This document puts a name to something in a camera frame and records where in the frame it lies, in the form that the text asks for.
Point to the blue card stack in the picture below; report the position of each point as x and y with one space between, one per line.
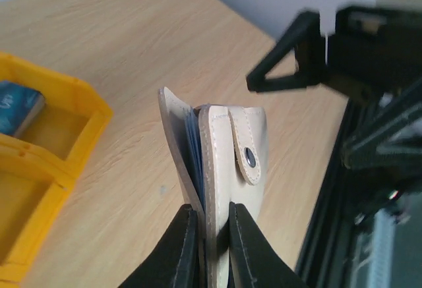
20 105

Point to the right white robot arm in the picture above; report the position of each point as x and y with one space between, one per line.
382 141

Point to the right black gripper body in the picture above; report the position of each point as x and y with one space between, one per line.
374 50

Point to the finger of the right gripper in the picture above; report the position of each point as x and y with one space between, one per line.
297 60

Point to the beige leather card holder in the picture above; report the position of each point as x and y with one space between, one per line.
221 156

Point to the yellow bin with red cards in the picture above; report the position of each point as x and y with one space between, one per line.
32 193

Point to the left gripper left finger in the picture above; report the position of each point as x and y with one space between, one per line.
174 260

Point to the yellow bin with blue cards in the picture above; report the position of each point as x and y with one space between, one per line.
68 127

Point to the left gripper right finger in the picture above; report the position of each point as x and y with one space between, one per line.
253 261

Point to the black aluminium frame rail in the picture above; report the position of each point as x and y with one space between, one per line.
324 257

